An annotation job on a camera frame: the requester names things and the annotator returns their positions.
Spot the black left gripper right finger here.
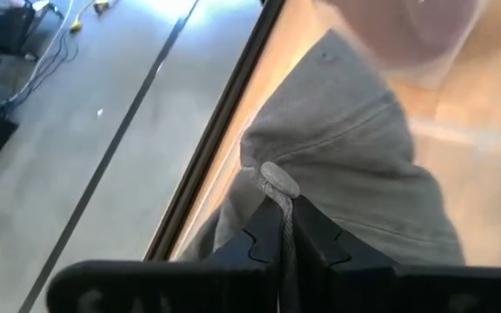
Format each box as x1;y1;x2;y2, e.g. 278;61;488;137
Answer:
291;194;402;270

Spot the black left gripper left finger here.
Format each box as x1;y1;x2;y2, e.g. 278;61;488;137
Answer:
206;195;287;269

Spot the clear plastic container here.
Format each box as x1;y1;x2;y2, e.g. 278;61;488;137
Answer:
317;0;493;91

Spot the black equipment box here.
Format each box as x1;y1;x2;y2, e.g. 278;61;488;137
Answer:
0;3;37;57

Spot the black metal table frame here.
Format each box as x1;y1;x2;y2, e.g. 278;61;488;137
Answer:
144;0;287;263

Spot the floor cable bundle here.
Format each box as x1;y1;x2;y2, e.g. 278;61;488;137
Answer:
0;30;80;115

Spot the grey baseball cap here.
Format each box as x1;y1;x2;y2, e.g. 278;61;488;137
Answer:
176;28;467;267

